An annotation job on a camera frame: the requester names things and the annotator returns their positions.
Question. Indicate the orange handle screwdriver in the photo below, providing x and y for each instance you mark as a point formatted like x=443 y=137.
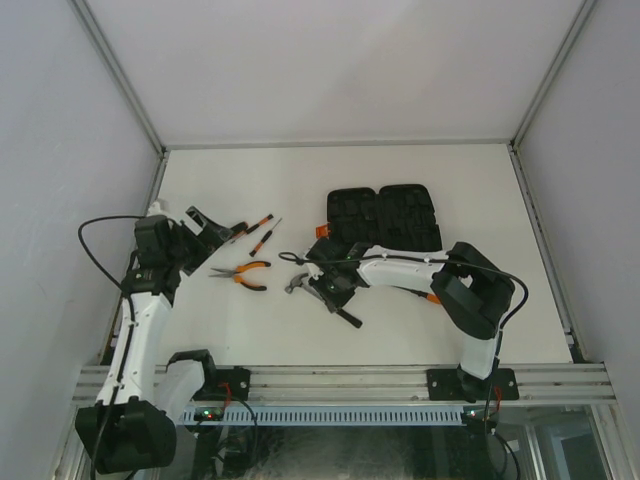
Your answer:
x=428 y=296

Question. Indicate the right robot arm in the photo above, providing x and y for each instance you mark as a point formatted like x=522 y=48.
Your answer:
x=474 y=293

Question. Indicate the black plastic tool case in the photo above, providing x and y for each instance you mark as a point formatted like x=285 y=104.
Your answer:
x=397 y=217

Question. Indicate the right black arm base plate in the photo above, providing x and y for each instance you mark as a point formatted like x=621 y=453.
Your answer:
x=453 y=384

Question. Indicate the small precision screwdriver lower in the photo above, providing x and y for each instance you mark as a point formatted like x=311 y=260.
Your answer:
x=264 y=239

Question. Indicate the black handle claw hammer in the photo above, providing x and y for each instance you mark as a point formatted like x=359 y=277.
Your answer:
x=300 y=282

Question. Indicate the small precision screwdriver upper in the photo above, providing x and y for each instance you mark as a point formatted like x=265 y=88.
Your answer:
x=253 y=227

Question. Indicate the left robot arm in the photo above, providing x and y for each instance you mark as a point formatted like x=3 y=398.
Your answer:
x=132 y=424

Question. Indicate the aluminium front rail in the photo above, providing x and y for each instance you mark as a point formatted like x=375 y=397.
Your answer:
x=520 y=385

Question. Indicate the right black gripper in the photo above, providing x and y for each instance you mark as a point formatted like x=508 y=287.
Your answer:
x=318 y=280

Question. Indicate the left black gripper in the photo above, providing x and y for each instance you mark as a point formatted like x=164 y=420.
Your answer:
x=208 y=229

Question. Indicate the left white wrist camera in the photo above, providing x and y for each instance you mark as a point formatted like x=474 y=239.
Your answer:
x=158 y=207

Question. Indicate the small precision screwdriver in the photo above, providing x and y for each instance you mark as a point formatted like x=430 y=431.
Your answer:
x=253 y=227
x=264 y=239

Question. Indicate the blue slotted cable duct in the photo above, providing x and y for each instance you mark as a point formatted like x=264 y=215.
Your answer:
x=298 y=416

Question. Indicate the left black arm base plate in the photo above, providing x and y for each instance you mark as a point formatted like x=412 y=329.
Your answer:
x=231 y=381

